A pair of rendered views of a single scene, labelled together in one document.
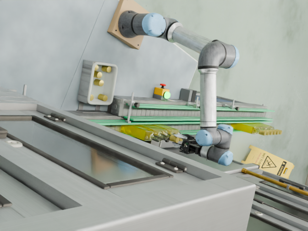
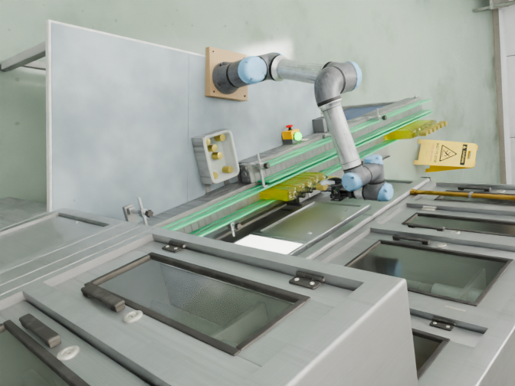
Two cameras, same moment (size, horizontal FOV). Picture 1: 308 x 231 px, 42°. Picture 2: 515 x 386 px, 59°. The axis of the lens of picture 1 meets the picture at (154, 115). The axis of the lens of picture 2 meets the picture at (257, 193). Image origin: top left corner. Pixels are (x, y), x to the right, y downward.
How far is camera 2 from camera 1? 0.19 m
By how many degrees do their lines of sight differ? 10
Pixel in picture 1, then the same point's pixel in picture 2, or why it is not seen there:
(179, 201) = (315, 354)
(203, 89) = (332, 127)
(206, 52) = (321, 85)
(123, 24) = (219, 82)
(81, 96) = (205, 178)
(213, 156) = (370, 194)
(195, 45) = (306, 76)
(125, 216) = not seen: outside the picture
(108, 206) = not seen: outside the picture
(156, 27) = (256, 72)
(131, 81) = (252, 138)
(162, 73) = (284, 112)
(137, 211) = not seen: outside the picture
